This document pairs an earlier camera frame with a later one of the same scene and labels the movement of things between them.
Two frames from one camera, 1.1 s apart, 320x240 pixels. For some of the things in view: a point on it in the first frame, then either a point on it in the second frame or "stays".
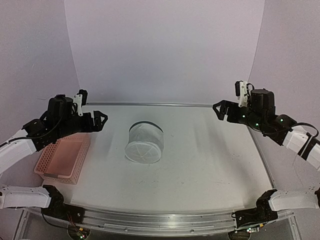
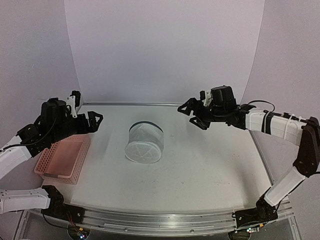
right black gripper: (225, 105) to (191, 103)
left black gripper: (97, 126) stays
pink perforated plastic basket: (62, 161) stays
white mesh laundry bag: (145, 142) stays
